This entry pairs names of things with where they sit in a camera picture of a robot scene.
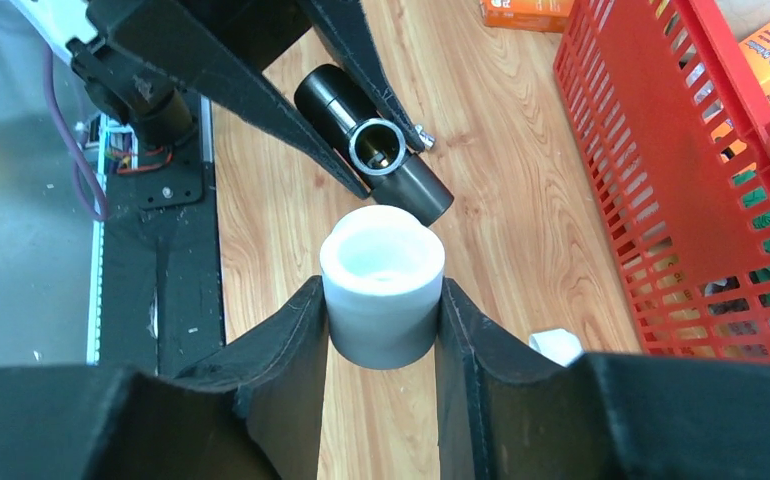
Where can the white slotted cable duct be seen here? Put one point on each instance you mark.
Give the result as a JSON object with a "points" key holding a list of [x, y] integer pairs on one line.
{"points": [[97, 238]]}

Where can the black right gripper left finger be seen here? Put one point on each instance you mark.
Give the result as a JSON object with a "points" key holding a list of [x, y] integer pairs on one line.
{"points": [[252, 410]]}

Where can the red plastic shopping basket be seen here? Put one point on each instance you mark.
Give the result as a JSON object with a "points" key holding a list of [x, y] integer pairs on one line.
{"points": [[674, 133]]}

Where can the white plastic elbow fitting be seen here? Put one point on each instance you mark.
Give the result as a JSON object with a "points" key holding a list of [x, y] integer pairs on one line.
{"points": [[557, 345]]}

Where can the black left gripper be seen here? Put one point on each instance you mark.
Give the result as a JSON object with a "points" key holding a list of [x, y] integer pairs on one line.
{"points": [[220, 49]]}

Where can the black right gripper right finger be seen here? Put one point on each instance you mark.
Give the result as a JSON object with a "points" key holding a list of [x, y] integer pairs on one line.
{"points": [[504, 411]]}

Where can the white plastic pipe fitting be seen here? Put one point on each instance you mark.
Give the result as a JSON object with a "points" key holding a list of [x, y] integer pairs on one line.
{"points": [[382, 273]]}

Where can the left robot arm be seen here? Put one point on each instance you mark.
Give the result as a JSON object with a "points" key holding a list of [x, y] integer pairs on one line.
{"points": [[123, 89]]}

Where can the orange razor box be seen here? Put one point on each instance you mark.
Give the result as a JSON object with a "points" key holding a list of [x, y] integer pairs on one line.
{"points": [[546, 16]]}

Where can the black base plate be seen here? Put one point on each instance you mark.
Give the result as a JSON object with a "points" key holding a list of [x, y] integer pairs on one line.
{"points": [[159, 290]]}

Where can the brass yellow faucet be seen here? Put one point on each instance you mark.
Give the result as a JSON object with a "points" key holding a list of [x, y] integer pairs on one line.
{"points": [[426, 138]]}

